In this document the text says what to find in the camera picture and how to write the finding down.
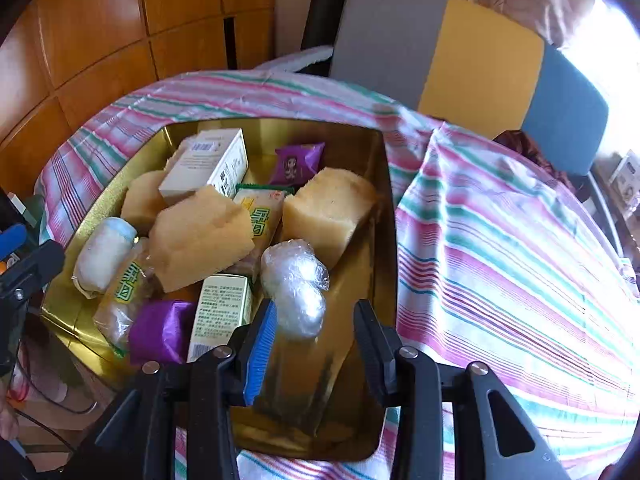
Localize white blue sock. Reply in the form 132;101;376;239
72;217;137;299

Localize small green carton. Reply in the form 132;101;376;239
186;274;253;363

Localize Weidan cracker packet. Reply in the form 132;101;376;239
229;184;294;282
92;237;160;359

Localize white plastic wrap ball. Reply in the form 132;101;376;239
260;240;330;340

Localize yellow sponge block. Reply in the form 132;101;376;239
149;185;254;292
281;167;380;270
120;170;167;236

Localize white cardboard box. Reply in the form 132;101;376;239
158;128;248;205

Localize purple snack packet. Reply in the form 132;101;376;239
128;300;196;365
270;143;324;186

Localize person's left hand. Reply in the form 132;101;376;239
0;396;20;441

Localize gold tin box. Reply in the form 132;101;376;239
42;118;397;462

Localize striped bed sheet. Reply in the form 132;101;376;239
36;70;639;479

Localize white boxes on shelf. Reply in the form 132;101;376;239
610;151;640;207

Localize dark red cloth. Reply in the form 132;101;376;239
494;130;576;194

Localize grey yellow blue chair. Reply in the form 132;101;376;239
254;0;624;256

